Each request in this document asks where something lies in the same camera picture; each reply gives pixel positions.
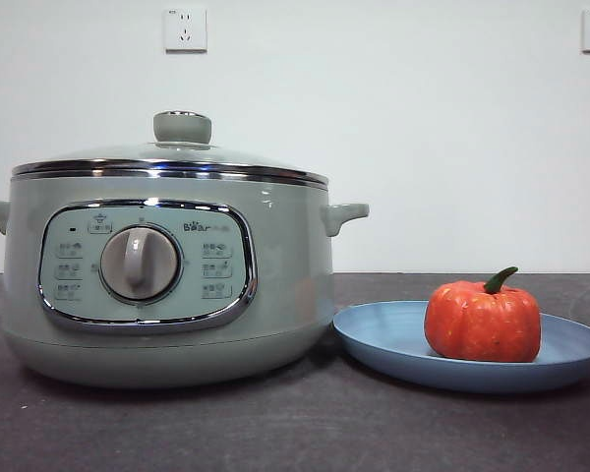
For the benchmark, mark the pale green electric steamer pot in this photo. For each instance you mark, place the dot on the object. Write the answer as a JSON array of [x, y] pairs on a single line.
[[285, 275]]

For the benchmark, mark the glass lid with green knob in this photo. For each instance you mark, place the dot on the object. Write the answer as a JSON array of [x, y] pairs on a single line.
[[182, 129]]

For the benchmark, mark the blue round plate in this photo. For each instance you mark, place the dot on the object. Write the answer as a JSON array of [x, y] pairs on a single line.
[[383, 339]]

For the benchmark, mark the orange pumpkin with green stem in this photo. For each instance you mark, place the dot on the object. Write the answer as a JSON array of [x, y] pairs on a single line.
[[482, 324]]

